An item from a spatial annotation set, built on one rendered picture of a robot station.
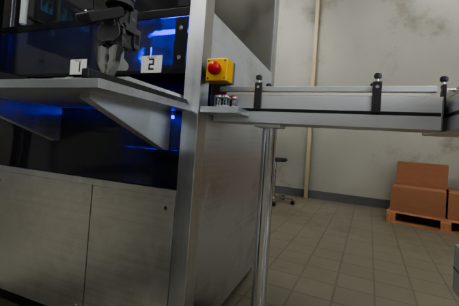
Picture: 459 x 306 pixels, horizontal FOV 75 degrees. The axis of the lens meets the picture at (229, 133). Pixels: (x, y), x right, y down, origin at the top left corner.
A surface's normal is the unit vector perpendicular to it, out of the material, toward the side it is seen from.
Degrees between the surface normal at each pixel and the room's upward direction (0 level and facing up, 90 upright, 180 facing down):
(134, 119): 90
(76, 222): 90
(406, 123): 90
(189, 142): 90
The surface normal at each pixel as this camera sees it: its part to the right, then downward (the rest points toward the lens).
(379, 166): -0.43, -0.05
